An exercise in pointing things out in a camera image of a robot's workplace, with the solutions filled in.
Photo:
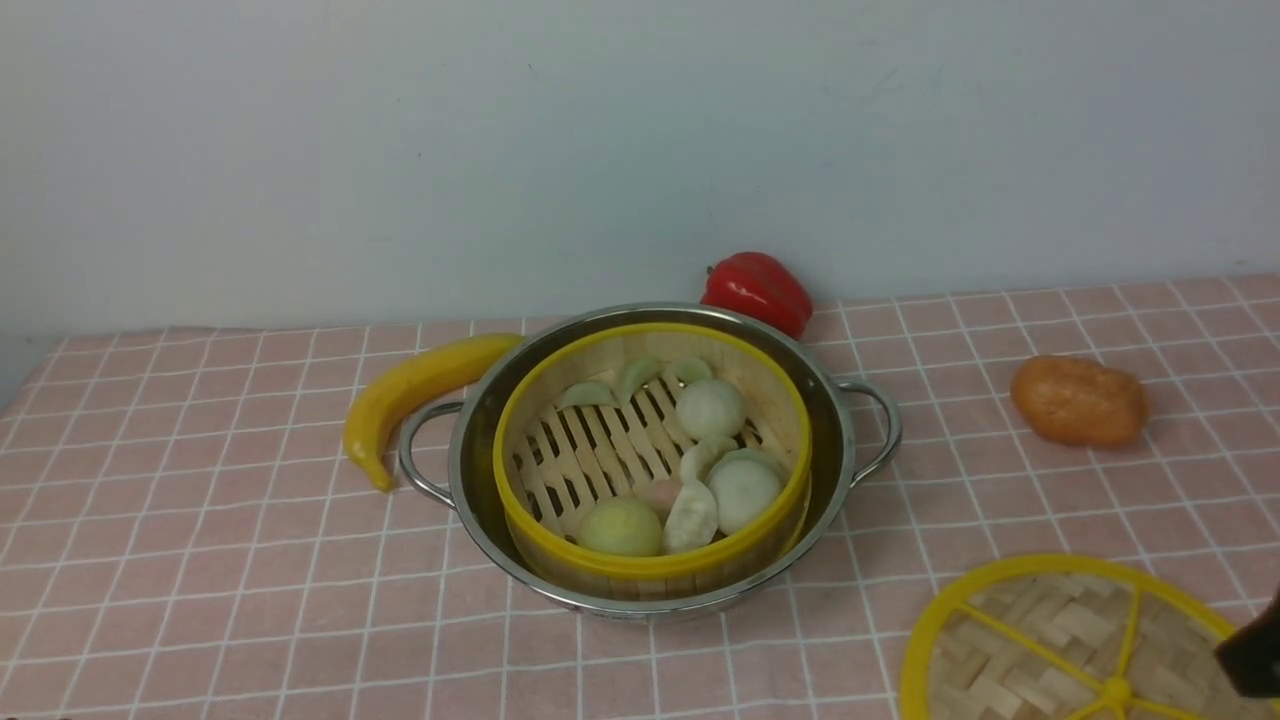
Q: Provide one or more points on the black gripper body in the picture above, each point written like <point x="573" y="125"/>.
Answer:
<point x="1249" y="658"/>

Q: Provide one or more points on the orange potato toy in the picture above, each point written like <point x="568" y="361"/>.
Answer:
<point x="1079" y="402"/>

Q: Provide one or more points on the stainless steel pot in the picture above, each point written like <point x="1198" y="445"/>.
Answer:
<point x="446" y="451"/>

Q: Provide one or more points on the pale green dumpling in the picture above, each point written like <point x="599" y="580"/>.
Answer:
<point x="587" y="394"/>

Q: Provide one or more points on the green white dumpling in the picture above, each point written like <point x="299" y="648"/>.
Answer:
<point x="695" y="464"/>

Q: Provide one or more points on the pink checkered tablecloth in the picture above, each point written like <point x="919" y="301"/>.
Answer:
<point x="182" y="539"/>

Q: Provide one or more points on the red bell pepper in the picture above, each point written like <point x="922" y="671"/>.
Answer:
<point x="755" y="284"/>

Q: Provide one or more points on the yellowish round bun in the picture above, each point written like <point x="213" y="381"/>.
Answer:
<point x="621" y="526"/>

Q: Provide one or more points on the yellow woven steamer lid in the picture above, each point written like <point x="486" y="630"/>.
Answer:
<point x="1060" y="636"/>

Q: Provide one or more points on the yellow bamboo steamer basket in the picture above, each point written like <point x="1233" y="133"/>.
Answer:
<point x="551" y="466"/>

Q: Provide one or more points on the white round bun right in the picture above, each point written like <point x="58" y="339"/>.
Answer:
<point x="744" y="489"/>

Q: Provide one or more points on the yellow plastic banana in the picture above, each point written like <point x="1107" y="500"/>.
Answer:
<point x="387" y="401"/>

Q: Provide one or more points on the white round bun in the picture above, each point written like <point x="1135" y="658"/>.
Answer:
<point x="711" y="408"/>
<point x="744" y="489"/>

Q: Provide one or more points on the pink dumpling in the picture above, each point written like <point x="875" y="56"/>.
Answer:
<point x="660" y="495"/>

